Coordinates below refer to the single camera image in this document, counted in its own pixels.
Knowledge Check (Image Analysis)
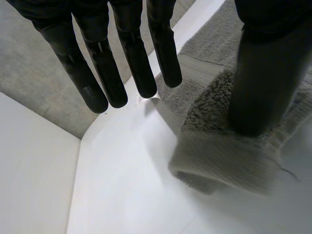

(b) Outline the grey towel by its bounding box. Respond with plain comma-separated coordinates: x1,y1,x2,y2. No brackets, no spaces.
154,0,312,195

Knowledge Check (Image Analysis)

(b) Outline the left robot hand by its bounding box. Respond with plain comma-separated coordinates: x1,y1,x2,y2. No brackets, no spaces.
5,0,312,137

